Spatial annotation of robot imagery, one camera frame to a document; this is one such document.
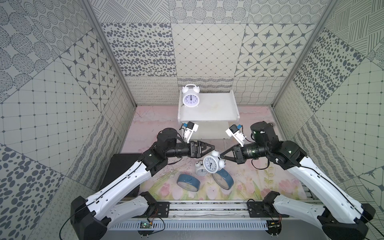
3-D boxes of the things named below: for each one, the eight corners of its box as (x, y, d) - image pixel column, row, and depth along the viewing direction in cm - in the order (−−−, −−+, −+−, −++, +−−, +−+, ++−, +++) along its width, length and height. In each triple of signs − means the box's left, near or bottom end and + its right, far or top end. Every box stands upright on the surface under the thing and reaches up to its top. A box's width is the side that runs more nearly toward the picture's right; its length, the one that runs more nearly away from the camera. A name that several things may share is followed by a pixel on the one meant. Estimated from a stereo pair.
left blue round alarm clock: (178, 186, 83) (176, 179, 74) (181, 179, 86) (179, 171, 77) (197, 194, 81) (197, 188, 72) (199, 186, 84) (200, 179, 74)
